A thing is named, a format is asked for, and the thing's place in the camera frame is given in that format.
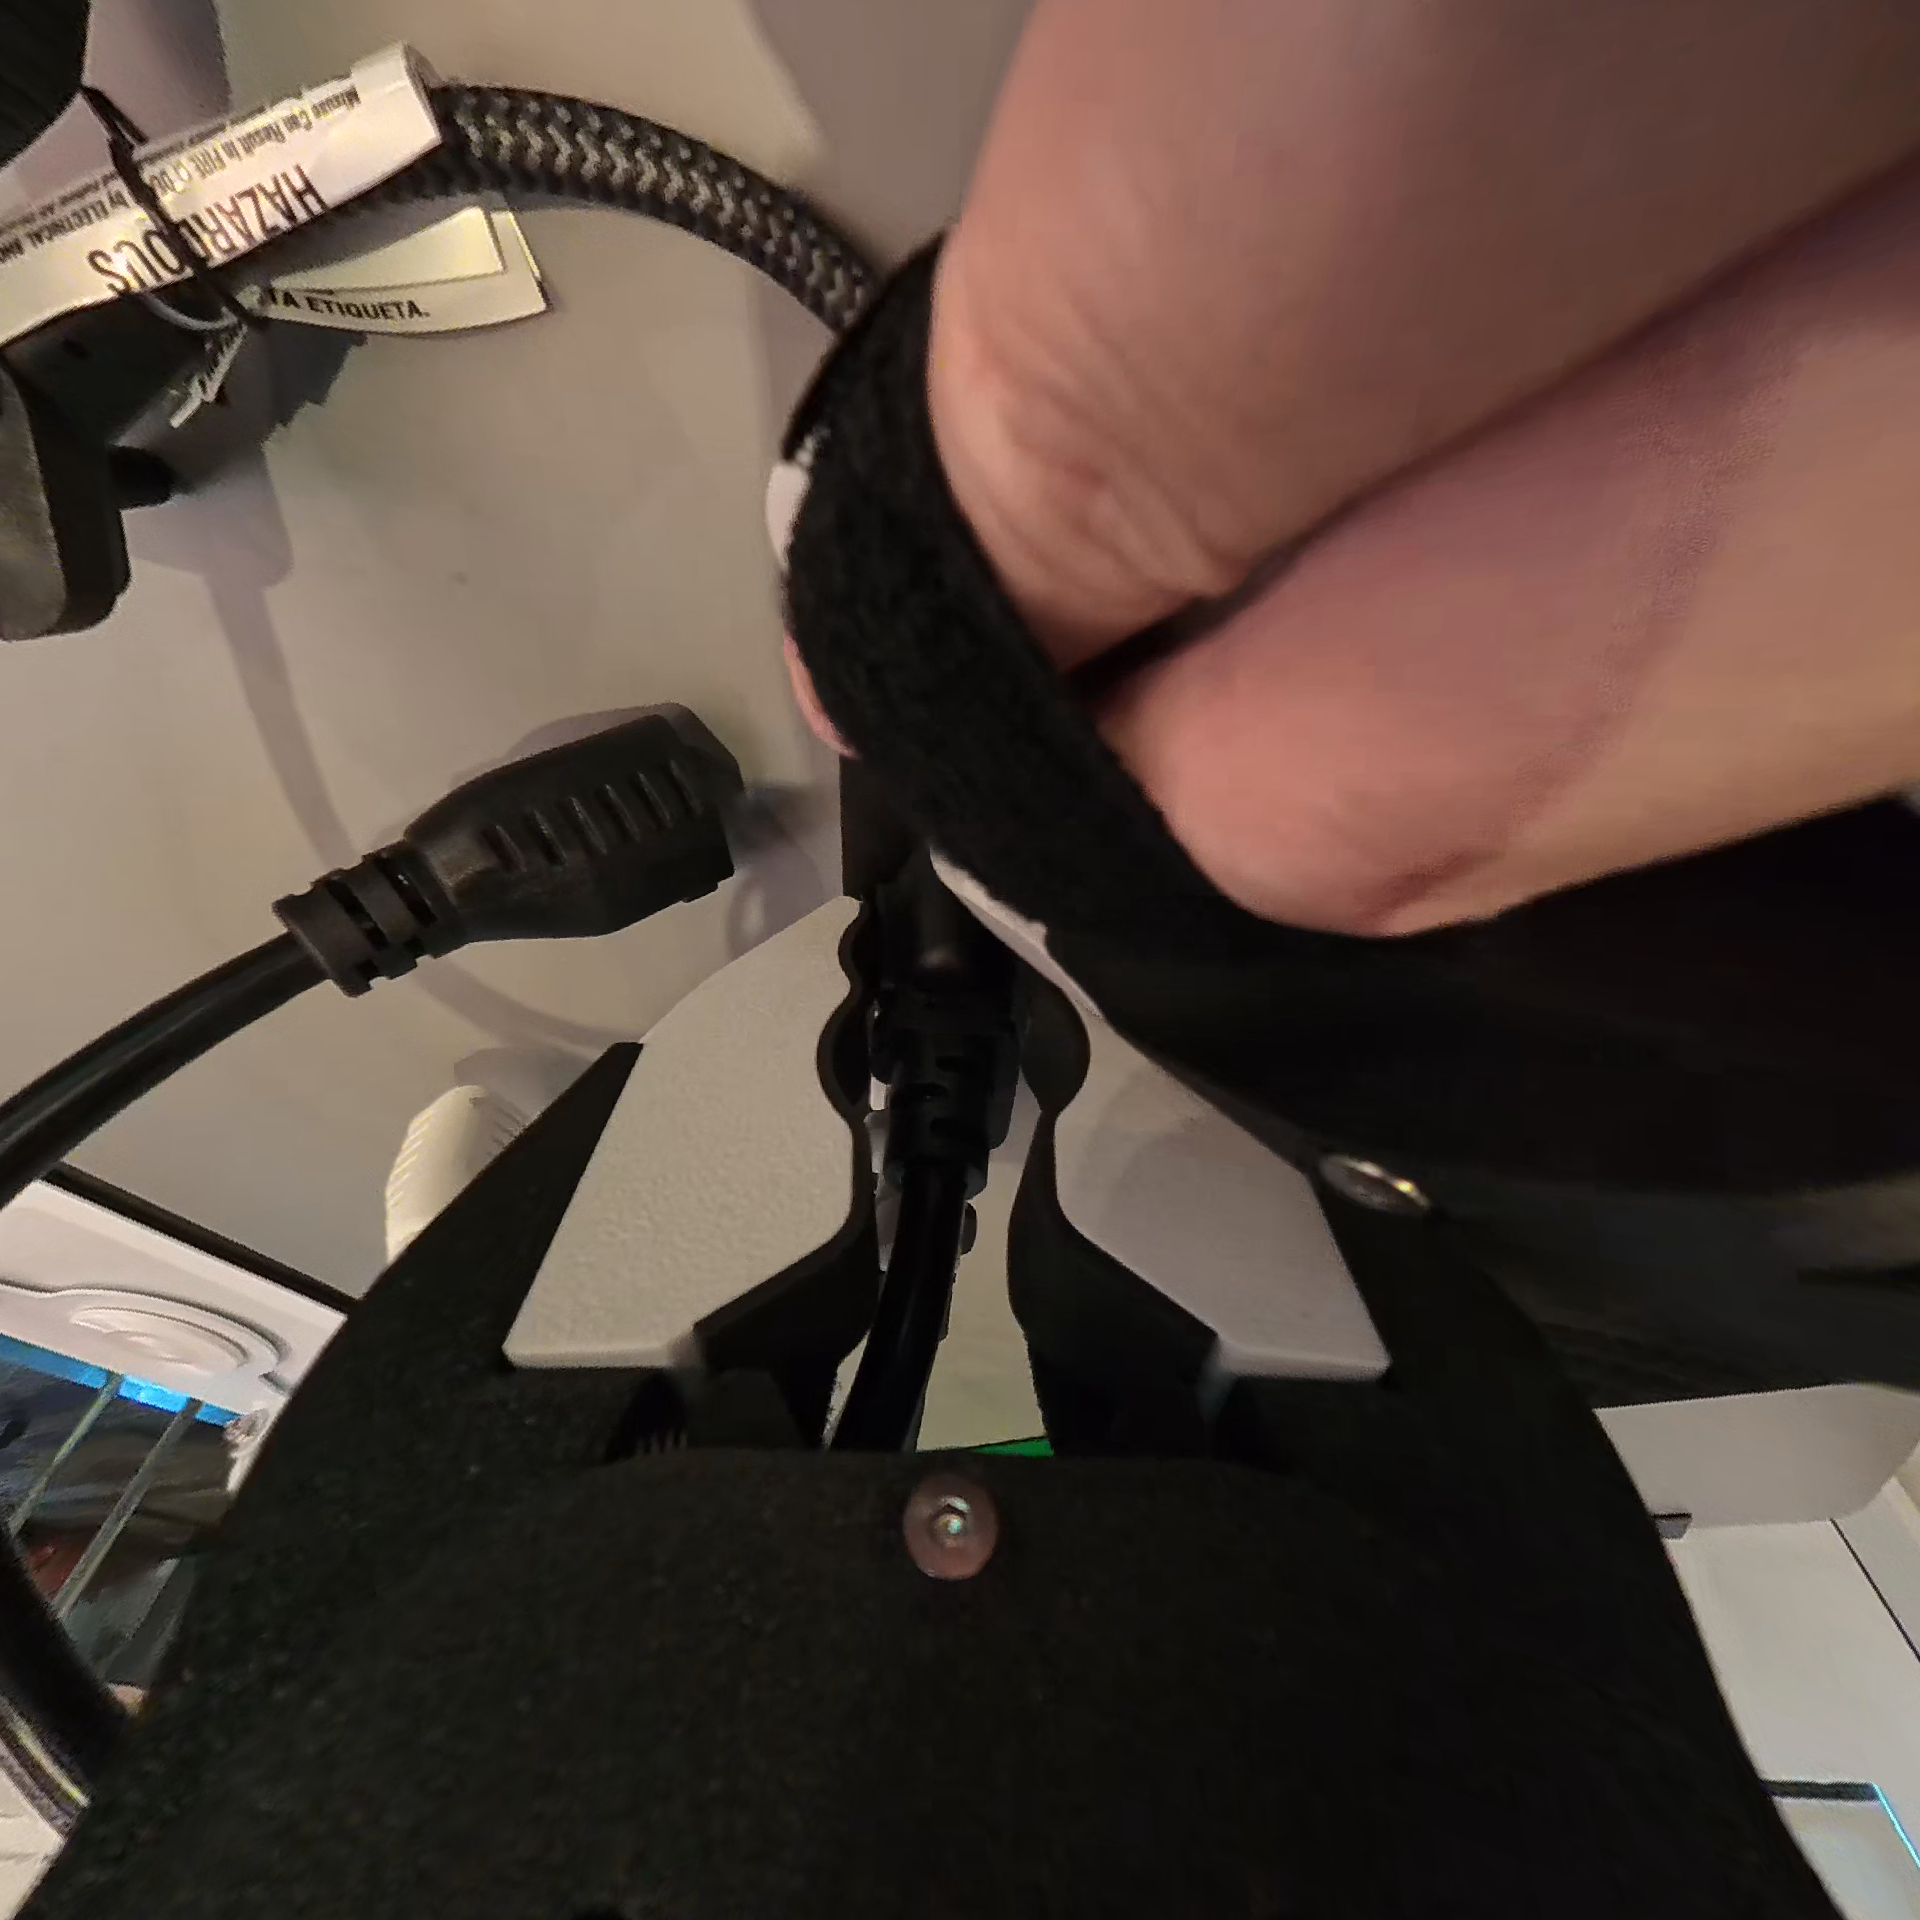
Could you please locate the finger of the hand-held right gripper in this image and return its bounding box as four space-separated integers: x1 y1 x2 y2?
927 847 1121 1039

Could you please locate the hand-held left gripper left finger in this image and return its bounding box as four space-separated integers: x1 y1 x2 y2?
503 896 881 1374

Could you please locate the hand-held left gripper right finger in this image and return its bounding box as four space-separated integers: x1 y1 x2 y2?
1005 960 1394 1395

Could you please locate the long black power cable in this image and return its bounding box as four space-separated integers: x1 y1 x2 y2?
0 352 1031 1840

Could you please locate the white power cable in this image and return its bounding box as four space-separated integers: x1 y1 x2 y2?
382 1083 528 1267

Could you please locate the short black power cable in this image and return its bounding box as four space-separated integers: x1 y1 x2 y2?
0 705 748 1202

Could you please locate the braided power strip cord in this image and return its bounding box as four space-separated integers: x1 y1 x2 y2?
0 83 888 504

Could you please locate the person's right hand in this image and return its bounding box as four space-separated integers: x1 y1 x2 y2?
795 0 1920 940

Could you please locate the white cabinet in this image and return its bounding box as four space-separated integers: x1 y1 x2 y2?
1591 1380 1920 1920

